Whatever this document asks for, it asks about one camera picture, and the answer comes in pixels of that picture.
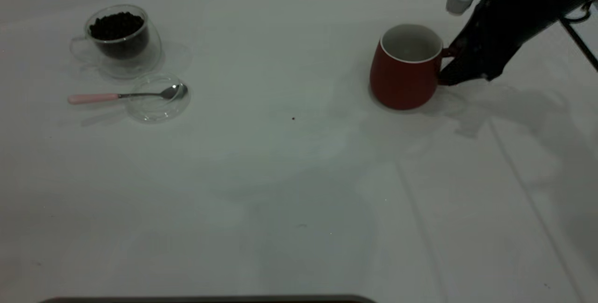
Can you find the small clear glass dish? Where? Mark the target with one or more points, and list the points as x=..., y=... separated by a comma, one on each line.
x=159, y=109

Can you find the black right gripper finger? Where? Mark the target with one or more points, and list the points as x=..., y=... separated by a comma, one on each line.
x=476, y=69
x=479, y=23

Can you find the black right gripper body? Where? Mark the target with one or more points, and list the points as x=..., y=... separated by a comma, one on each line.
x=528, y=13

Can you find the red ceramic mug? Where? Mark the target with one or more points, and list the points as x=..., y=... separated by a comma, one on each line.
x=404, y=81

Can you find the glass cup of coffee beans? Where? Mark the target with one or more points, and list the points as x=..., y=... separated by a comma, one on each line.
x=117, y=27

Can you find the clear double-wall glass cup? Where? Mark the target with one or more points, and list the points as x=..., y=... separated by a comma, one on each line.
x=126, y=60

